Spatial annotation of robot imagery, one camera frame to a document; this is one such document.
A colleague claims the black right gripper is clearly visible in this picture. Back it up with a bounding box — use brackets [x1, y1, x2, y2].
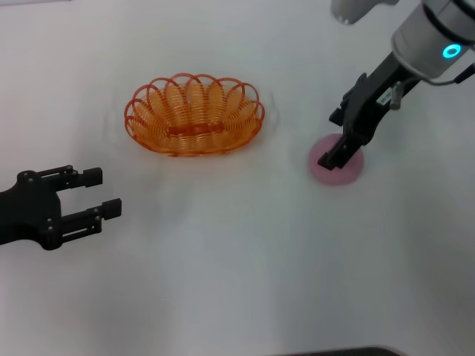
[318, 52, 417, 171]

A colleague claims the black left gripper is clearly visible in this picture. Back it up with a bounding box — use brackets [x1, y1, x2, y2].
[0, 165, 122, 251]

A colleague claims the pink peach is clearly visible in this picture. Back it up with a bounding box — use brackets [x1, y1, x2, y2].
[308, 133, 365, 186]

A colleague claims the orange woven plastic basket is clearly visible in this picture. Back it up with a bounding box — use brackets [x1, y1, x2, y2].
[123, 73, 266, 158]

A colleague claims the silver metal plug connector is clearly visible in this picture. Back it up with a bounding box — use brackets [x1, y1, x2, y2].
[388, 80, 404, 111]

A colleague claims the black robot torso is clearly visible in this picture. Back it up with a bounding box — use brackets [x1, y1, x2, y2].
[281, 346, 404, 356]

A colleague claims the dark right arm cable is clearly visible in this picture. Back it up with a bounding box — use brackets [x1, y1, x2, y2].
[402, 62, 475, 90]

